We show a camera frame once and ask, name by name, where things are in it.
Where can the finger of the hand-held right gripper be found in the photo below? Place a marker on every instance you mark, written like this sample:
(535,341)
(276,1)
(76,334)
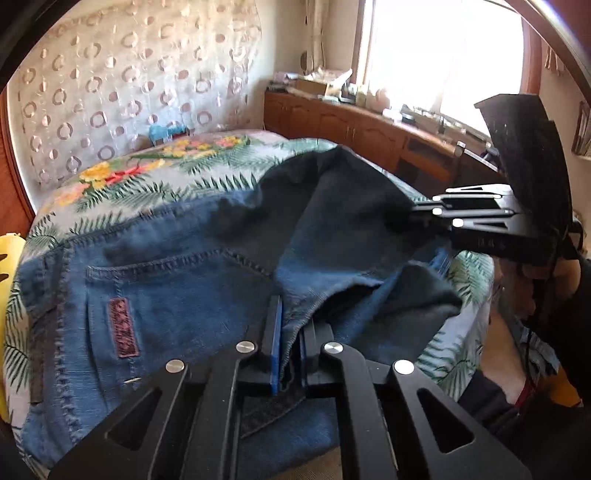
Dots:
(475,194)
(475,220)

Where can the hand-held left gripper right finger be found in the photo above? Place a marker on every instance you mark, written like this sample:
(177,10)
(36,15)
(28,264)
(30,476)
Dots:
(303,362)

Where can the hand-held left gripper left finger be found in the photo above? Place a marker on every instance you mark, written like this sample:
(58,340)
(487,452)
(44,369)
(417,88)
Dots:
(275,346)

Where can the blue denim pants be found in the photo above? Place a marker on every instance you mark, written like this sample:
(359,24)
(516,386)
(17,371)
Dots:
(184,277)

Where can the person's right hand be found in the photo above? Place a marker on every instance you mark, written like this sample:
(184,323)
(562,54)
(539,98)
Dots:
(561,277)

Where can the pink bottle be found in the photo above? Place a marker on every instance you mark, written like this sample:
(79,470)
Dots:
(383,99)

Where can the wooden framed window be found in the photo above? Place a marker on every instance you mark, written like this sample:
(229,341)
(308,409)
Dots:
(438,55)

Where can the long wooden cabinet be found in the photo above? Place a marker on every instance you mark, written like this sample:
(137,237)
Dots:
(351,124)

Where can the cardboard box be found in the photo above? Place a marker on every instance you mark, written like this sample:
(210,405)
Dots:
(310,85)

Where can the bed with floral leaf sheet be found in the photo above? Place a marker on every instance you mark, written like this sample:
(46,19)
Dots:
(138,184)

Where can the white wrapped pipe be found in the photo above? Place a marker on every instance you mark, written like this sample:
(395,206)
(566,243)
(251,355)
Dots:
(316,37)

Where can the light blue plush toy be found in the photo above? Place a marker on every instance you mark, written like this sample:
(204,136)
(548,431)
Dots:
(161,132)

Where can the yellow plush toy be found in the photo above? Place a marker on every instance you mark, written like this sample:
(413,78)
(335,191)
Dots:
(7,323)

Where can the sheer circle-patterned curtain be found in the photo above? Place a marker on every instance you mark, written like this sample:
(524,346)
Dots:
(115,69)

